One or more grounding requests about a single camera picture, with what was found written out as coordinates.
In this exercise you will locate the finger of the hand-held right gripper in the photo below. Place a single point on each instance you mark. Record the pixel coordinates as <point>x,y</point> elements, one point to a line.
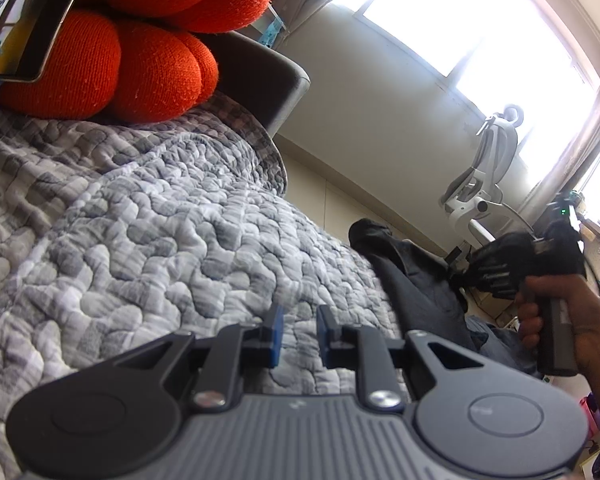
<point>495,284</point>
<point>500,252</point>

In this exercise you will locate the beige curtain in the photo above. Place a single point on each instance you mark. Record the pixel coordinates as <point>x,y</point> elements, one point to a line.
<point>570,160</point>

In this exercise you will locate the large window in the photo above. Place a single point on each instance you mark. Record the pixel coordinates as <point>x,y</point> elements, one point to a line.
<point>455,20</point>

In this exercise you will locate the black garment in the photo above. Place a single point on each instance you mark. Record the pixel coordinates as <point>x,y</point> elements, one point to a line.
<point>420,285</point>

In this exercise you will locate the white office chair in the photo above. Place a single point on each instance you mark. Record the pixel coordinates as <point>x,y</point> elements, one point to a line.
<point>490,160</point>

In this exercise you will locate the teal patterned object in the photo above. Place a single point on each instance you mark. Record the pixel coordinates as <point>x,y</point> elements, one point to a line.
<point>272,27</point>

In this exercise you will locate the person's right forearm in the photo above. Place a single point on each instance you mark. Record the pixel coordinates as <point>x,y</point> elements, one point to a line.
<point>597,330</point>

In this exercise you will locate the smartphone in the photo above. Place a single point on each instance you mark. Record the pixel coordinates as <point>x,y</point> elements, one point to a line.
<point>25,25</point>

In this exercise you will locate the grey-blue garment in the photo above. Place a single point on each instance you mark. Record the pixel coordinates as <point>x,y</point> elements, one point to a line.
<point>495,340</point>

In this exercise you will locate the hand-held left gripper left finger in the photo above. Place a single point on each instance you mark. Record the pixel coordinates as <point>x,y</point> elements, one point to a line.
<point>276,336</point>

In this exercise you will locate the pink container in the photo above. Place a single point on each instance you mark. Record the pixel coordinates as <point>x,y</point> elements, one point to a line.
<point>594,412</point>

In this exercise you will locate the grey checked quilted blanket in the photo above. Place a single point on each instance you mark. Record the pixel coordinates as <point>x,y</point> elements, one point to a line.
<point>130,240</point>

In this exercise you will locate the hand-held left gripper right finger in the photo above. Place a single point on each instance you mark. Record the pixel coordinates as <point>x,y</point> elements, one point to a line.
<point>324,336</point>

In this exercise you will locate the person's right hand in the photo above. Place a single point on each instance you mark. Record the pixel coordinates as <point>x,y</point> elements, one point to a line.
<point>529,317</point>

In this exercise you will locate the orange knot pillow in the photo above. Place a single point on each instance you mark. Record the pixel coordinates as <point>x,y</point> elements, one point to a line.
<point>145,60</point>

